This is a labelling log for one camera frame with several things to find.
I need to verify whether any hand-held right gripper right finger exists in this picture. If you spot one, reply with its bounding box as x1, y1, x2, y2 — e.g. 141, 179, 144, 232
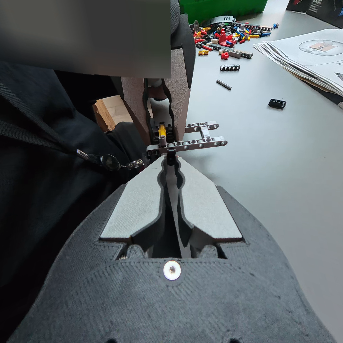
175, 157, 243, 247

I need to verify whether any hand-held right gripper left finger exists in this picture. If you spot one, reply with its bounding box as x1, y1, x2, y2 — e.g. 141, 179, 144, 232
99, 155, 167, 245

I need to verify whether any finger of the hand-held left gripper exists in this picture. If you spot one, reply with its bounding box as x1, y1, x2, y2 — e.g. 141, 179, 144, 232
121, 77, 153, 143
164, 48, 192, 135

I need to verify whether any grey lego frame assembly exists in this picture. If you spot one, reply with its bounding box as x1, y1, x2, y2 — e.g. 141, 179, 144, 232
146, 121, 228, 158

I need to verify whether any pile of loose lego pieces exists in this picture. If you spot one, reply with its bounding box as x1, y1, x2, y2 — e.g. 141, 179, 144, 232
189, 15, 280, 59

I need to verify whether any lego instruction booklet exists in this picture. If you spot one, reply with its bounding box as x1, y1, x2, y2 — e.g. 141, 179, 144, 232
253, 28, 343, 98

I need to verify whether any green plastic bin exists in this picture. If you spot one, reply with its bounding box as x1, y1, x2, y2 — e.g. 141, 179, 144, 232
179, 0, 269, 17

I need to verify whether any person's dark clothing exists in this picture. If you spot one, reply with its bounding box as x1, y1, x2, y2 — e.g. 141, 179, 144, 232
0, 60, 150, 295

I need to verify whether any black box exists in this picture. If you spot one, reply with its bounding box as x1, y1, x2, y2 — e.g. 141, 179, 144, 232
285, 0, 343, 30

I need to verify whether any black lanyard badge reel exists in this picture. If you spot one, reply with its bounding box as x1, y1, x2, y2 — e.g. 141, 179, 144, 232
0, 82, 144, 172

